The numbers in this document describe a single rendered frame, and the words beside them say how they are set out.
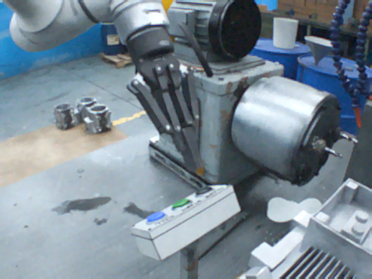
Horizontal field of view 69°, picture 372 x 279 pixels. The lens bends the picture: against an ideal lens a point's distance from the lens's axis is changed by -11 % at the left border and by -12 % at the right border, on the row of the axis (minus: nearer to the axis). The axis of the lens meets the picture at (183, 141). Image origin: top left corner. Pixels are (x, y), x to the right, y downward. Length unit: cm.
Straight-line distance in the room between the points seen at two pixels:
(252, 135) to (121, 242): 42
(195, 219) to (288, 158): 30
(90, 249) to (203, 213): 41
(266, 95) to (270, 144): 12
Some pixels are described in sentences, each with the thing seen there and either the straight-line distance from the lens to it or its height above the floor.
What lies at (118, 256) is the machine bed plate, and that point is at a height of 80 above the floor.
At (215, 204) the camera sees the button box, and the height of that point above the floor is 107.
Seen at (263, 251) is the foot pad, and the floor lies 108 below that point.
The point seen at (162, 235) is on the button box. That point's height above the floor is 107.
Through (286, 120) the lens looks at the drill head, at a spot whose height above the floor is 111.
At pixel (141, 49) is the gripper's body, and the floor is 129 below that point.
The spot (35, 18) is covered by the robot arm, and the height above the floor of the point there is 135.
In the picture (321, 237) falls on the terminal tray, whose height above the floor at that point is 113.
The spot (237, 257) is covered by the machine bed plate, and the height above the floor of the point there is 80.
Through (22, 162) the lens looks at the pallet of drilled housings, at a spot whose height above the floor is 15.
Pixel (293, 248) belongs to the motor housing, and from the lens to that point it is 46.
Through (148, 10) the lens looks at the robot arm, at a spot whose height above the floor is 135.
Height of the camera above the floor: 140
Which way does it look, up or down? 30 degrees down
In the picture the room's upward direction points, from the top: straight up
